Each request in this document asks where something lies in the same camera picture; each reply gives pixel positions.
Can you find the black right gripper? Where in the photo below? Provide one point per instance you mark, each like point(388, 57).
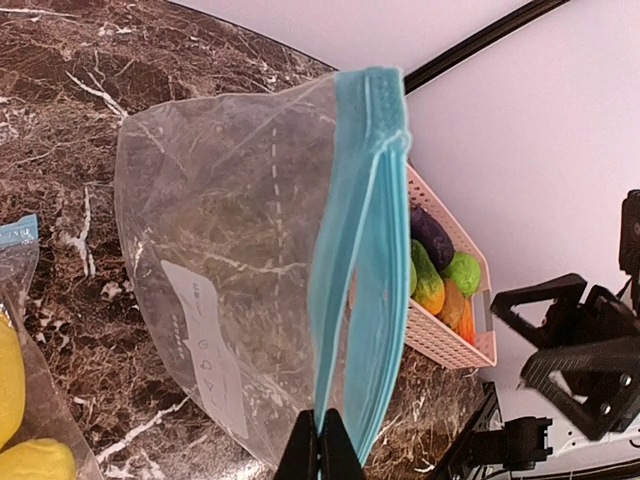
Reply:
point(594, 381)

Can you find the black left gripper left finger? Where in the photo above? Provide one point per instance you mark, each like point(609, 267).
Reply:
point(300, 459)

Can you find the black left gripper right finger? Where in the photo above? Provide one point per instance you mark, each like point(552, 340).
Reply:
point(338, 459)

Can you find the small clear zip bag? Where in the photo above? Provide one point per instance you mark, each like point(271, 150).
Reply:
point(267, 240)

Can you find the large clear zip bag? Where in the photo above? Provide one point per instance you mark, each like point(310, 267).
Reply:
point(39, 437)

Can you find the yellow toy lemon front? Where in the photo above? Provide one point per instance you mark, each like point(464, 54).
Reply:
point(12, 381)

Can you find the orange red toy pepper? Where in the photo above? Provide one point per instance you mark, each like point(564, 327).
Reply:
point(466, 326)

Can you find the brown toy potato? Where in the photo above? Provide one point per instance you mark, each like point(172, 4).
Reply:
point(452, 310)

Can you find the green toy vegetable right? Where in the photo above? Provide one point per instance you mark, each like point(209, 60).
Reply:
point(465, 271)

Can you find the green toy vegetable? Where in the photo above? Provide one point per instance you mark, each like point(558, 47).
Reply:
point(465, 271)
point(413, 278)

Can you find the pink plastic basket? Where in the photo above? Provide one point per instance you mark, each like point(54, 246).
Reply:
point(425, 332)

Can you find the green toy vegetable left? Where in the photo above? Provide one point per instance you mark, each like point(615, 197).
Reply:
point(413, 278)

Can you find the purple toy eggplant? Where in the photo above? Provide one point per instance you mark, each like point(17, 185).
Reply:
point(432, 236)

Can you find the black right frame post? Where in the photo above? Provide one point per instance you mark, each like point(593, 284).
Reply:
point(479, 41)

